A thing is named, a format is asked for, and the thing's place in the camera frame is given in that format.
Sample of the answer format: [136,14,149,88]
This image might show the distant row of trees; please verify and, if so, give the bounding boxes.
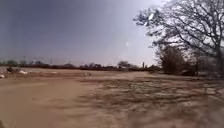
[0,59,161,72]

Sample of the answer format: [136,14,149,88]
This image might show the dark bush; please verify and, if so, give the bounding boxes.
[156,44,198,77]

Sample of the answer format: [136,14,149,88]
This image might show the brown dirt ground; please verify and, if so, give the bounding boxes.
[0,67,224,128]

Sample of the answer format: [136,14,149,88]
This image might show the pale stones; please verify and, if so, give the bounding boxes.
[0,66,31,80]

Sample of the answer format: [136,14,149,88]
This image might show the large bare tree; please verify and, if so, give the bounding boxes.
[133,0,224,76]

